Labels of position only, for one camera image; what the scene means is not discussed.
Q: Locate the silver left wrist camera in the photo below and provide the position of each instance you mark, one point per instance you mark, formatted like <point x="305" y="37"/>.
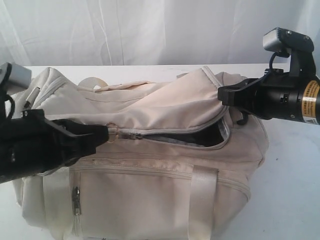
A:
<point x="14" y="78"/>

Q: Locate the cream duffel bag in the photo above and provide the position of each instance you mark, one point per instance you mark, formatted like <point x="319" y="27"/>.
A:
<point x="176" y="167"/>

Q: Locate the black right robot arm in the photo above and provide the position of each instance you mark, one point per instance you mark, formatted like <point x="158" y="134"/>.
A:
<point x="310" y="102"/>

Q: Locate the white backdrop curtain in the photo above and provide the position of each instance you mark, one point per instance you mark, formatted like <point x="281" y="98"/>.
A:
<point x="148" y="32"/>

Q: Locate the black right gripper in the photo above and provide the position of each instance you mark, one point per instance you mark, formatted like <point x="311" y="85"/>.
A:
<point x="278" y="96"/>

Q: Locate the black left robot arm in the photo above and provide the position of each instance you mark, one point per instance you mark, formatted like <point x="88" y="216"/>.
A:
<point x="33" y="145"/>

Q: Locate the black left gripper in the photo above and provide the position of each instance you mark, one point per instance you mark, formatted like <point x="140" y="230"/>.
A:
<point x="32" y="144"/>

